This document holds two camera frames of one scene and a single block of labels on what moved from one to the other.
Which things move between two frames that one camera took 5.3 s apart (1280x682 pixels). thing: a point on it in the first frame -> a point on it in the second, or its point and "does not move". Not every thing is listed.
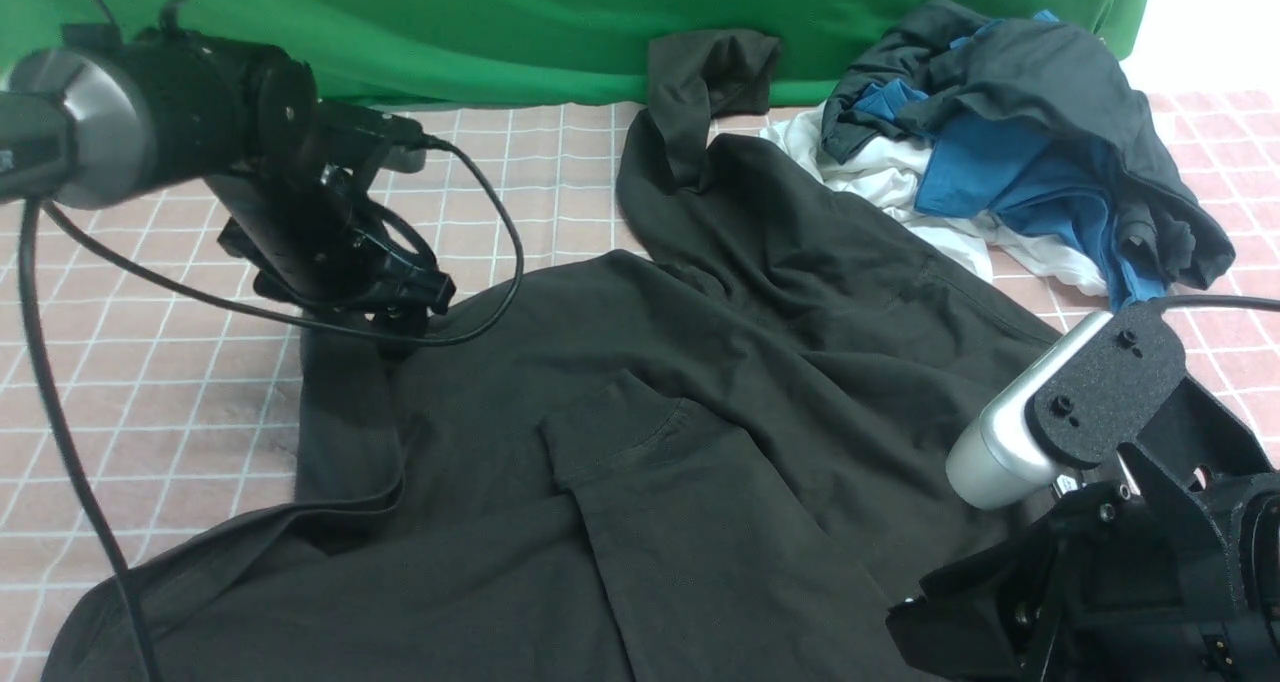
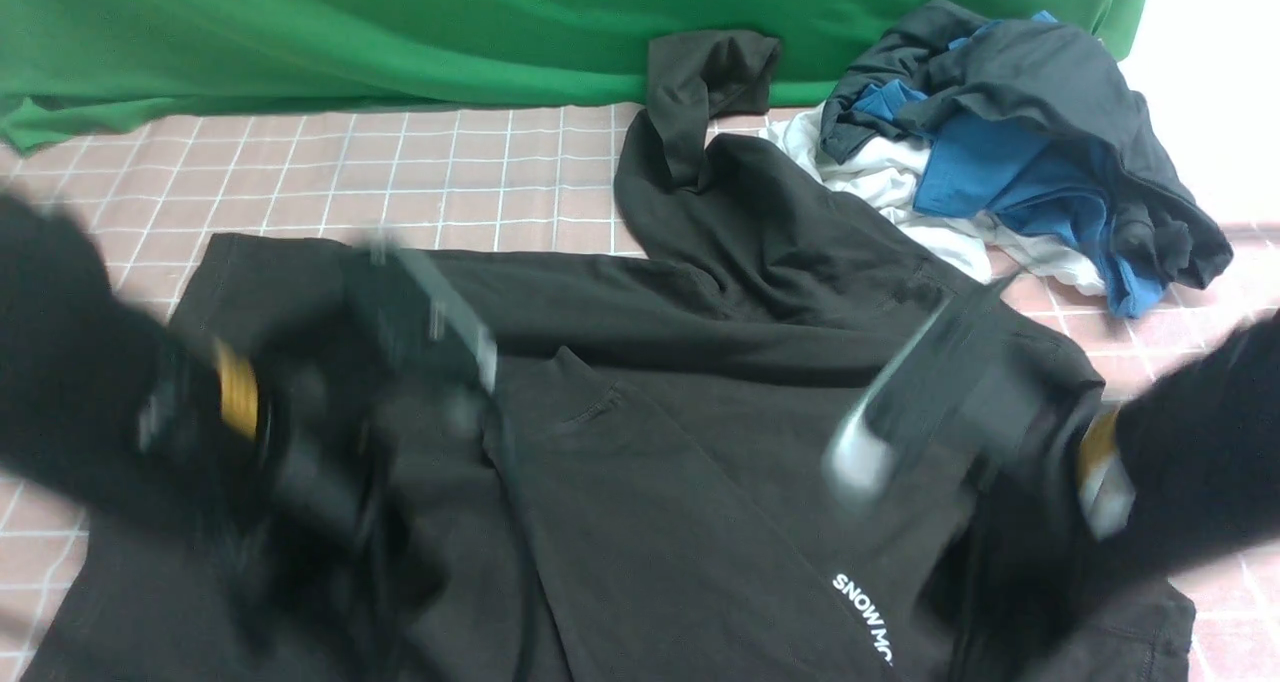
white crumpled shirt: x=888 y=182 does not move
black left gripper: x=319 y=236 -> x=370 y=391
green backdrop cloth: x=528 y=32 does not move
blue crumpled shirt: x=1066 y=193 does not move
